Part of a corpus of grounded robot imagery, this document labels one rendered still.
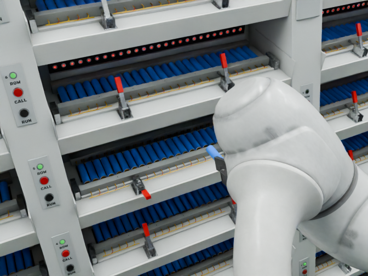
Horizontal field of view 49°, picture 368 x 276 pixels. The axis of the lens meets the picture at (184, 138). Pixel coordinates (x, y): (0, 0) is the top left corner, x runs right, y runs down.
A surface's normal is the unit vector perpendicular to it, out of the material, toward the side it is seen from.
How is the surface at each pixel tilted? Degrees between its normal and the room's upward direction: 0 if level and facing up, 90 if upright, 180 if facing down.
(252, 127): 69
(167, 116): 109
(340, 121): 19
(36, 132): 90
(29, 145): 90
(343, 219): 78
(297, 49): 90
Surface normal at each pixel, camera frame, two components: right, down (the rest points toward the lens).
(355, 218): -0.76, -0.45
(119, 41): 0.43, 0.61
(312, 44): 0.41, 0.33
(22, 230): 0.03, -0.75
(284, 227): 0.49, -0.31
